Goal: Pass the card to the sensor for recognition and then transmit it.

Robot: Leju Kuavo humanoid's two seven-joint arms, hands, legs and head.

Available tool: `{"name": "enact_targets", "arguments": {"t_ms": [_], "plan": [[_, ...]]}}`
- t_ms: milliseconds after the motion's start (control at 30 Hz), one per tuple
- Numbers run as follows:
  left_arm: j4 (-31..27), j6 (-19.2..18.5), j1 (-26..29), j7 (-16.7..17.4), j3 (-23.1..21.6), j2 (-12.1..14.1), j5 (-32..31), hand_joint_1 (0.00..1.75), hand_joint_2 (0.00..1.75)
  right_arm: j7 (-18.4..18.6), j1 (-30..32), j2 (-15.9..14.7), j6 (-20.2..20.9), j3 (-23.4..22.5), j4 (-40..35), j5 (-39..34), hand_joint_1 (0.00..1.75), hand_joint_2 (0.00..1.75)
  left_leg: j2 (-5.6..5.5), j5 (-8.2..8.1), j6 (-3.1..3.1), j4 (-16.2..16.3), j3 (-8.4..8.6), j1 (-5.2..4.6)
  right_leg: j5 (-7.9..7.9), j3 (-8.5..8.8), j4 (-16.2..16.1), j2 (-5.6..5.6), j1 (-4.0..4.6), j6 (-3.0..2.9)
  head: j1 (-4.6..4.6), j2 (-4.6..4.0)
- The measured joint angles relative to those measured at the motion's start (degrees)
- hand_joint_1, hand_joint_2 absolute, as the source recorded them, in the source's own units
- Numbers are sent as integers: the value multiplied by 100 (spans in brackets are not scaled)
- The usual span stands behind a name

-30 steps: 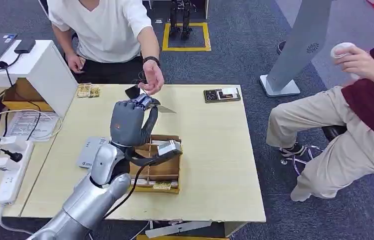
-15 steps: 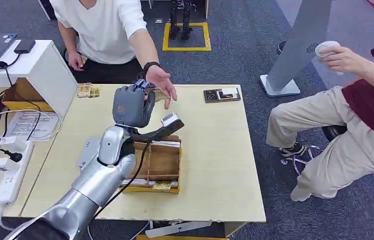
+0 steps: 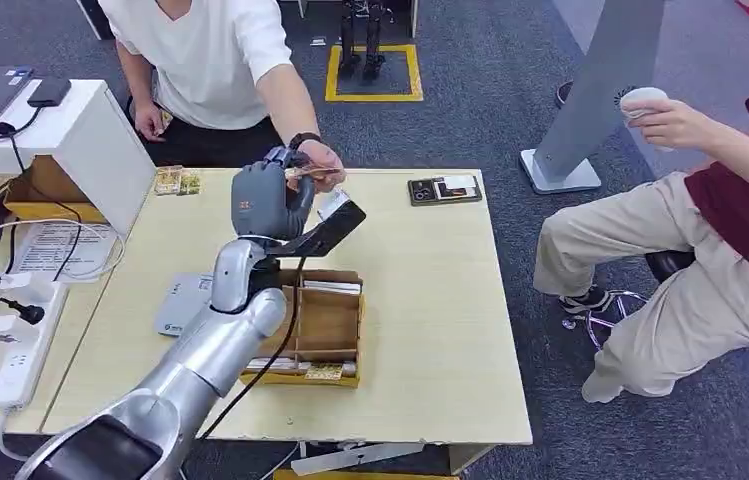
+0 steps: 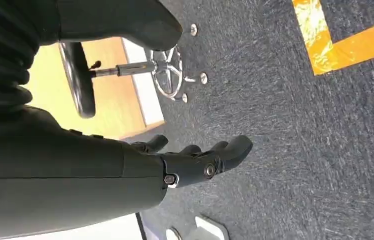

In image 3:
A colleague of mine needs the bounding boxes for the person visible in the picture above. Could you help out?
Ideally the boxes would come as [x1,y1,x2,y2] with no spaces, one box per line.
[532,66,749,405]
[96,0,347,194]

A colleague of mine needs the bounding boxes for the white power strip cord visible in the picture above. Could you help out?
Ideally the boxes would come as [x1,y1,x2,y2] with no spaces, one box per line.
[0,405,34,464]

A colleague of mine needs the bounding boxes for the white power strip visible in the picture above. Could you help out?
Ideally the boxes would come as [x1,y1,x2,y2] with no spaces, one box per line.
[0,281,68,411]

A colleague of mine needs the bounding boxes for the white desk stand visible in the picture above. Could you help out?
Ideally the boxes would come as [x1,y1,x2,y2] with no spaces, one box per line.
[0,79,158,240]

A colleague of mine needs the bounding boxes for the person's right hand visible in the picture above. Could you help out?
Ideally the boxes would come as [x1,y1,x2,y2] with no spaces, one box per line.
[133,99,174,144]

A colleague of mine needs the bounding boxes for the white cards in box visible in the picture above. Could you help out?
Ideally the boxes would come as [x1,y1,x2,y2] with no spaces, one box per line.
[301,280,363,296]

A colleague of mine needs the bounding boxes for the black stool with chrome base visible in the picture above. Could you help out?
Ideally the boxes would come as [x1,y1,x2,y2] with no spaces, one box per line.
[560,250,699,352]

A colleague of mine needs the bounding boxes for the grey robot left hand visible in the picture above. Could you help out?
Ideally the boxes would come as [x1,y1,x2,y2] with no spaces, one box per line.
[230,146,317,241]

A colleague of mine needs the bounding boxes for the wooden card box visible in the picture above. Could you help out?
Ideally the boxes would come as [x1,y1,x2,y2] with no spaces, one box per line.
[240,268,366,390]

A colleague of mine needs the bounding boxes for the dark card tray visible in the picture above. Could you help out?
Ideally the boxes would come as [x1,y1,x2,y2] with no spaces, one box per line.
[407,174,484,207]

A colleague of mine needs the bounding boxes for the black wristwatch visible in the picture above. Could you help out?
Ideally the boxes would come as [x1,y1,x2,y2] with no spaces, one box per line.
[287,131,324,151]

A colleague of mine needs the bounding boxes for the silver metal bracket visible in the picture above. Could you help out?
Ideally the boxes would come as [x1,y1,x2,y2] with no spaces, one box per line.
[290,443,427,478]

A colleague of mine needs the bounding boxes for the person's left hand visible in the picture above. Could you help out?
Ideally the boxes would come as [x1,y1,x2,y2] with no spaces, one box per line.
[286,140,347,194]

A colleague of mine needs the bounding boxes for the grey standing pillar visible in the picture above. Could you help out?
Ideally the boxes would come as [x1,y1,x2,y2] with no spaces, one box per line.
[519,0,668,196]

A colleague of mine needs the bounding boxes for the black plug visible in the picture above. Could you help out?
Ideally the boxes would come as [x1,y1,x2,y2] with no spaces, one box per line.
[1,298,47,327]

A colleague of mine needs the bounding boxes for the brown cardboard box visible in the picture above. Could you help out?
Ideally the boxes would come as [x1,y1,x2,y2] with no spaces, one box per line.
[4,155,109,224]

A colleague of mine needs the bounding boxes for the pale grey flat device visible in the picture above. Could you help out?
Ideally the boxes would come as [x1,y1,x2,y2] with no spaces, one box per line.
[153,271,216,338]

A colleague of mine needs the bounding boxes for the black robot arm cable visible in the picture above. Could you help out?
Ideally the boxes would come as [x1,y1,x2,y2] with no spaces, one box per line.
[198,256,309,443]

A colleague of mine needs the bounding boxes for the cards in box compartment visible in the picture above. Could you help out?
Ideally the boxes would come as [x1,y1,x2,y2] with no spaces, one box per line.
[244,357,357,383]

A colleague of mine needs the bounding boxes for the white round object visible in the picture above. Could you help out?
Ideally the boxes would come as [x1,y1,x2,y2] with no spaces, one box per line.
[619,86,671,122]

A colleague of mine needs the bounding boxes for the printed paper sheet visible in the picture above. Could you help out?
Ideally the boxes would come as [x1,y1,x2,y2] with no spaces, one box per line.
[10,221,118,277]

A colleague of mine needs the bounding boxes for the black flat device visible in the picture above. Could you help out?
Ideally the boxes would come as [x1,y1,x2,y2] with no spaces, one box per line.
[26,76,73,109]

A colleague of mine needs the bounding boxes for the black robot legs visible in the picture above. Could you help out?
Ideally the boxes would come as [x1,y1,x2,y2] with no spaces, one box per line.
[338,0,389,83]

